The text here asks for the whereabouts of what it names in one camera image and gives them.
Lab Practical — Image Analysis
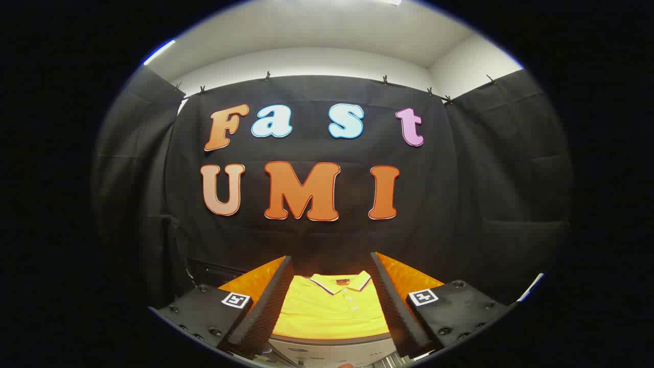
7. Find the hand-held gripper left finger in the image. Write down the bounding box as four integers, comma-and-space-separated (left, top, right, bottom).
153, 256, 296, 359

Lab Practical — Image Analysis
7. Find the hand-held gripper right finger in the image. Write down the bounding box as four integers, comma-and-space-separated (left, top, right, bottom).
370, 251, 513, 359

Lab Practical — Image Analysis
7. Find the yellow polo shirt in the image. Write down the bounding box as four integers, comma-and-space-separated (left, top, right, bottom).
272, 270, 390, 340

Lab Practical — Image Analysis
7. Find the black backdrop cloth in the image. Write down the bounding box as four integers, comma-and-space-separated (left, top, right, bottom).
92, 66, 573, 312

